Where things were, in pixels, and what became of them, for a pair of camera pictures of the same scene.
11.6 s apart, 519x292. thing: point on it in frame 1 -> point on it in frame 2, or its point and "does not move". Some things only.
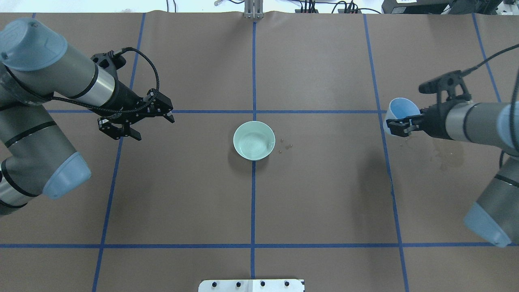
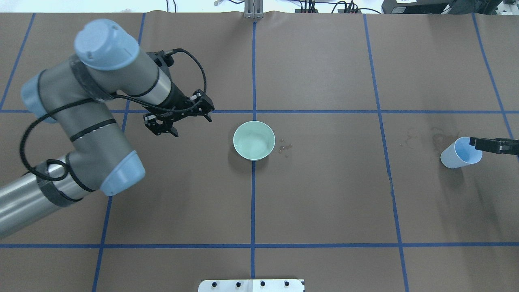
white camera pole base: [251, 285] does not move
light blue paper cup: [400, 108] -> [460, 153]
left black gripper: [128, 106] -> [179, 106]
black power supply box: [417, 7] does not move
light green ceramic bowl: [254, 140] does not move
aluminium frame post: [254, 9] does not move
